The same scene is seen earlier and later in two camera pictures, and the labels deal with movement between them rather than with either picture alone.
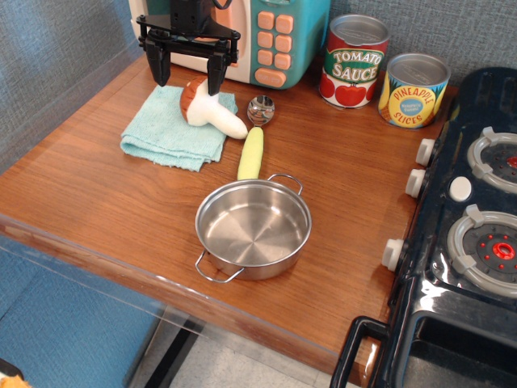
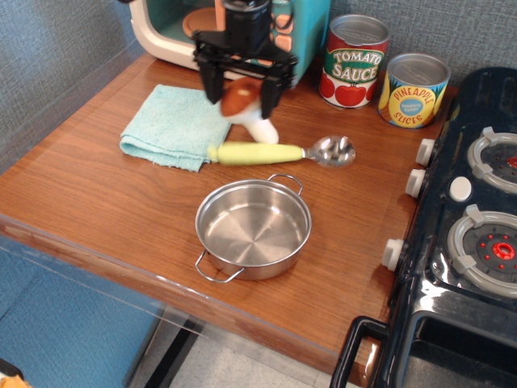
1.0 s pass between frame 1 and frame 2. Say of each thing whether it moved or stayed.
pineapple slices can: stayed
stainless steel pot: stayed
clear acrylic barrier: stayed
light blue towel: stayed
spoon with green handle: moved
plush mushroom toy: moved
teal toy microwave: stayed
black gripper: moved
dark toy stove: stayed
